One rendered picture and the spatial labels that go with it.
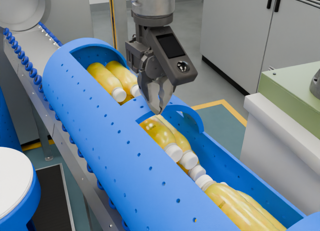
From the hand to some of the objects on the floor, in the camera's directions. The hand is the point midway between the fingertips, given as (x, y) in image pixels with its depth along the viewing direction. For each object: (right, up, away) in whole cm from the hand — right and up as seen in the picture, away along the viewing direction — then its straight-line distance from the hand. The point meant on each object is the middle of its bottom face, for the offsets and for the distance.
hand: (160, 111), depth 65 cm
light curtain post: (-19, -49, +145) cm, 155 cm away
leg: (-29, -83, +97) cm, 131 cm away
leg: (-82, -36, +165) cm, 188 cm away
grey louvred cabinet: (+109, +9, +228) cm, 253 cm away
